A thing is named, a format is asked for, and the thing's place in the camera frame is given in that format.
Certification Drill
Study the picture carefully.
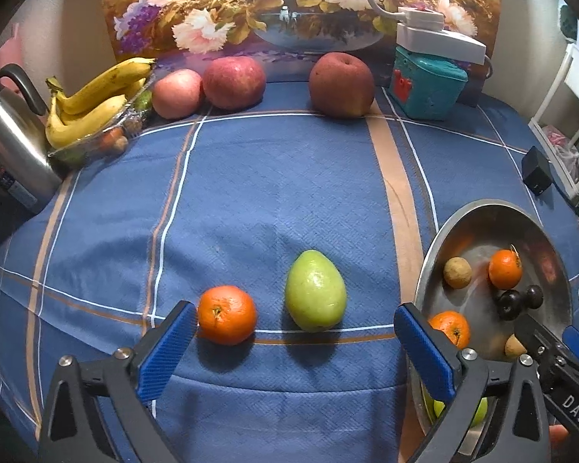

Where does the dark plum front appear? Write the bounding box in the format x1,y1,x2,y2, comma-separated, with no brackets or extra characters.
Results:
495,289,524,321

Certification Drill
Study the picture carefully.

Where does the dark plum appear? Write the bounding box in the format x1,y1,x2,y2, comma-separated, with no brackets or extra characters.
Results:
523,284,544,309
495,289,524,321

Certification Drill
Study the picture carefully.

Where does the orange tangerine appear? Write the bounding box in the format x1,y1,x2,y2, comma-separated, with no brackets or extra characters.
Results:
488,245,523,291
197,286,258,346
429,311,471,349

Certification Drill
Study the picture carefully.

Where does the green pear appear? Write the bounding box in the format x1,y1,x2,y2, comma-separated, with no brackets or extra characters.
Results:
284,250,347,332
431,394,489,429

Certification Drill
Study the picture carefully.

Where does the person's right hand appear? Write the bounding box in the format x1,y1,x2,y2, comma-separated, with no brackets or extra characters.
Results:
549,424,569,448

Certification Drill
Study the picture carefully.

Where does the large steel plate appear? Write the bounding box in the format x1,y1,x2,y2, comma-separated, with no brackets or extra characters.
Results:
406,198,574,449

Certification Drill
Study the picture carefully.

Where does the black power adapter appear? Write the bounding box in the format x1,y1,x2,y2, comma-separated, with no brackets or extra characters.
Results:
522,146,553,196

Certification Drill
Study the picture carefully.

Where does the blue plaid tablecloth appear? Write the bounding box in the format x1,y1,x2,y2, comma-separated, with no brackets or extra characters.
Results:
0,83,579,462

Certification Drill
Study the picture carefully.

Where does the pink plastic bag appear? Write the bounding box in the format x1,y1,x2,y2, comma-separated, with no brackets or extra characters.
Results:
542,124,579,182

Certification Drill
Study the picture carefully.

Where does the steel thermos kettle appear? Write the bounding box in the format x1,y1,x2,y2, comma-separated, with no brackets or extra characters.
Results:
0,64,66,214

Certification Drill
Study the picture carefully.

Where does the clear plastic fruit tray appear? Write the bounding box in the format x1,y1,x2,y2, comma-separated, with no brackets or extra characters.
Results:
46,78,152,168

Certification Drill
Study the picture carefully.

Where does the teal plastic box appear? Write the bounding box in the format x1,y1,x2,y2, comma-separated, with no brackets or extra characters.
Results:
389,46,469,120

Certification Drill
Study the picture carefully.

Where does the white shelf rack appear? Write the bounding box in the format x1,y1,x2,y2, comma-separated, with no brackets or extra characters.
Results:
528,43,579,211

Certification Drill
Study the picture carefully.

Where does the yellow banana bunch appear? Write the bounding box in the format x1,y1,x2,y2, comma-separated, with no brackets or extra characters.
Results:
46,57,156,149

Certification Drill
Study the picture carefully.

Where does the pink apple left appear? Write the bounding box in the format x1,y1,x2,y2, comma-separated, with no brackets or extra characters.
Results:
151,69,205,120

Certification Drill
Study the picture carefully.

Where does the dark red apple right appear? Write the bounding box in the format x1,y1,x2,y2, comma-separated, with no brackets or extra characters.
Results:
308,52,375,118

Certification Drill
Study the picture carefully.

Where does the red apple middle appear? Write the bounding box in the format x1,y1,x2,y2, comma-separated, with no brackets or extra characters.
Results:
203,56,266,111

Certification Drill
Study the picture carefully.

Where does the white desk lamp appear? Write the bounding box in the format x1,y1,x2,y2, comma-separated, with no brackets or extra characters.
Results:
367,0,488,65

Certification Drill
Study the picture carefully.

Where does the floral painting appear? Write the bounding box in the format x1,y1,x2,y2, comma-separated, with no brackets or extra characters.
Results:
101,0,501,85

